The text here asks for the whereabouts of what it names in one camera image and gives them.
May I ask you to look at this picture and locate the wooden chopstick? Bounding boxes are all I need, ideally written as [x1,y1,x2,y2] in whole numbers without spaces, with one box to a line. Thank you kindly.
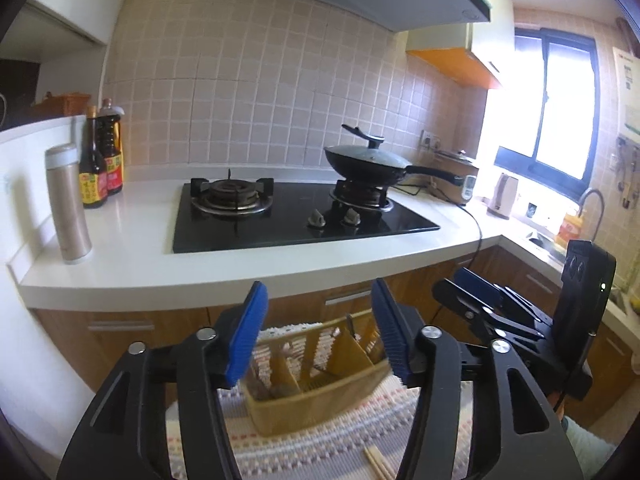
[369,445,396,480]
[363,446,392,480]

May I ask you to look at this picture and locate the kitchen faucet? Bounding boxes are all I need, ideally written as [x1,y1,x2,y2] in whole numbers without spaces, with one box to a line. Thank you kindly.
[577,186,608,241]

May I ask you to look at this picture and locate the wooden lower cabinets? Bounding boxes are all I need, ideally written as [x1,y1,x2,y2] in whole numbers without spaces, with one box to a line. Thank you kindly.
[35,246,639,442]

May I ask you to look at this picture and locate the white electric kettle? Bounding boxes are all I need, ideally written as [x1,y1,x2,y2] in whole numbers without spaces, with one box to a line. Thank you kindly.
[487,172,518,219]

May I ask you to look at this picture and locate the brown rice cooker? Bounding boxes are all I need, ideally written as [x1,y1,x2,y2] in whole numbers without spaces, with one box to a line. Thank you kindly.
[432,150,480,194]

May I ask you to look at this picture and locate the dark framed window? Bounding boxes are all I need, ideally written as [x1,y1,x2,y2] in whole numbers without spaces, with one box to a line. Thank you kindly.
[495,28,600,200]

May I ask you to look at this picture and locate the black wok with lid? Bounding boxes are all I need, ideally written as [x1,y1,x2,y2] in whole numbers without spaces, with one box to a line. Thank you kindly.
[324,124,466,188]

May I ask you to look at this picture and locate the yellow utensil holder basket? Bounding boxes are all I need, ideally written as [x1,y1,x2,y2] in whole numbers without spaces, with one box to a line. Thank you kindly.
[240,310,390,437]

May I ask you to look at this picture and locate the black gas stove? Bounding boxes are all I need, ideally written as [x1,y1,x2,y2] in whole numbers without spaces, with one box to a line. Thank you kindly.
[172,176,439,254]

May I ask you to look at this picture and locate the orange upper cabinet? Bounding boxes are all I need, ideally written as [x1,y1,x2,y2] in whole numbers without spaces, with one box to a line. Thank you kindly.
[406,0,514,89]

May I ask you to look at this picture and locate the silver thermos bottle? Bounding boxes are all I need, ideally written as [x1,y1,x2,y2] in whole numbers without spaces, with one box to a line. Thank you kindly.
[44,143,92,263]

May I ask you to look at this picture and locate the dark soy sauce bottle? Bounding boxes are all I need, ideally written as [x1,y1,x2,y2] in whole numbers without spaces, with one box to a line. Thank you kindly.
[79,105,108,209]

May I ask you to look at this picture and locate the large oil sauce bottle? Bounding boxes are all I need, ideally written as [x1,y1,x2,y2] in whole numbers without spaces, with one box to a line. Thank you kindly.
[98,98,124,195]

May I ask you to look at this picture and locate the black power cable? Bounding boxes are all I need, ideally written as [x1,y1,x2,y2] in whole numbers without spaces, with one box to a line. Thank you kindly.
[399,184,484,321]

